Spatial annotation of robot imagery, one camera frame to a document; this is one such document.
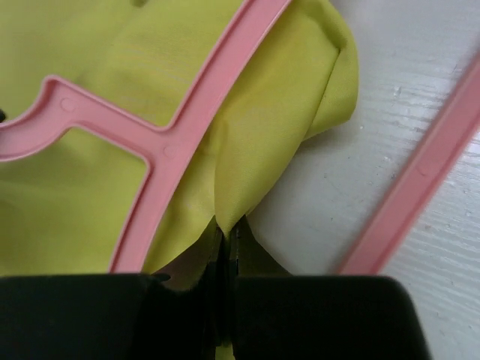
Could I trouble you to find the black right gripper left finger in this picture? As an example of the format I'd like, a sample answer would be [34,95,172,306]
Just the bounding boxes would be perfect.
[156,220,223,359]

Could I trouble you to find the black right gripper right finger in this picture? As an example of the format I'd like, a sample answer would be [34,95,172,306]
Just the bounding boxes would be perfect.
[229,217,293,359]

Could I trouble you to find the yellow-green trousers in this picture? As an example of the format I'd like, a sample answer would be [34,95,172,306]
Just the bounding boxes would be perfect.
[0,0,361,360]

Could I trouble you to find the pink plastic hanger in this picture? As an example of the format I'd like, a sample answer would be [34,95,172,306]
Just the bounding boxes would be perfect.
[1,1,479,275]

